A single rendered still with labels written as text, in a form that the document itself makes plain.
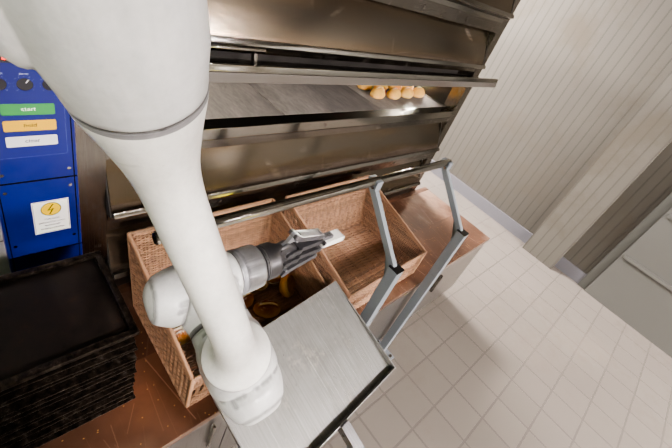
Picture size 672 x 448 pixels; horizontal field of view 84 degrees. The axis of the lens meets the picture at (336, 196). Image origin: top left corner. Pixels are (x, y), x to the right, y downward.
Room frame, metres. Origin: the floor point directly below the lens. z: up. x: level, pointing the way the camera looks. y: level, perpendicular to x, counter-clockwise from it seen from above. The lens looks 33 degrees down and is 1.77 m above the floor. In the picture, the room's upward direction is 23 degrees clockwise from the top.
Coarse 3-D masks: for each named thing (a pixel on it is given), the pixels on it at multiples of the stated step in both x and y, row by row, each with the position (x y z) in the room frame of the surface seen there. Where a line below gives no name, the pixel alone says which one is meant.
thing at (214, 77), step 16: (272, 64) 1.11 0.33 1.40; (288, 64) 1.18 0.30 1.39; (304, 64) 1.26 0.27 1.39; (320, 64) 1.35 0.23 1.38; (224, 80) 0.84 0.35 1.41; (240, 80) 0.87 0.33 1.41; (256, 80) 0.91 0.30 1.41; (272, 80) 0.95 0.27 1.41; (288, 80) 1.00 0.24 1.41; (304, 80) 1.04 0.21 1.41; (320, 80) 1.09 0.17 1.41; (336, 80) 1.15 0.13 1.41; (352, 80) 1.21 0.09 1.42; (368, 80) 1.27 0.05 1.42; (384, 80) 1.35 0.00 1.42; (400, 80) 1.42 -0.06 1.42; (416, 80) 1.51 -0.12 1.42; (432, 80) 1.61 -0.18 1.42
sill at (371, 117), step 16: (336, 112) 1.50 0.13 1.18; (352, 112) 1.58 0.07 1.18; (368, 112) 1.65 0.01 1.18; (384, 112) 1.74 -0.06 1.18; (400, 112) 1.83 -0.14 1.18; (416, 112) 1.93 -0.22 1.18; (432, 112) 2.04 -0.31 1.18; (448, 112) 2.18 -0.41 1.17; (208, 128) 0.98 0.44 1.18; (224, 128) 1.02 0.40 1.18; (240, 128) 1.07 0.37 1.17; (256, 128) 1.12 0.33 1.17; (272, 128) 1.17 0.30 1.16; (288, 128) 1.23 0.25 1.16; (304, 128) 1.30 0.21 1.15; (320, 128) 1.37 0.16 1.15
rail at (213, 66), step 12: (240, 72) 0.88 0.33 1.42; (252, 72) 0.90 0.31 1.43; (264, 72) 0.93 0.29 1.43; (276, 72) 0.96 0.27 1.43; (288, 72) 1.00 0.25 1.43; (300, 72) 1.03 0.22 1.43; (312, 72) 1.07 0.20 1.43; (324, 72) 1.11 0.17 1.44; (336, 72) 1.15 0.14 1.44; (348, 72) 1.19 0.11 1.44; (360, 72) 1.24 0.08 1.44; (372, 72) 1.29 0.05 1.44; (384, 72) 1.35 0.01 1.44
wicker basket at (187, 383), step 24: (264, 216) 1.18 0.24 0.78; (144, 240) 0.80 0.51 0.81; (264, 240) 1.16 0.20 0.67; (144, 264) 0.71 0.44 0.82; (168, 264) 0.84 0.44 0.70; (312, 264) 1.04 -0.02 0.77; (312, 288) 1.01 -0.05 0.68; (144, 312) 0.68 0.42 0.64; (168, 336) 0.59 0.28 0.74; (168, 360) 0.58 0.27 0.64; (192, 360) 0.63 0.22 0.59; (192, 384) 0.51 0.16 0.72
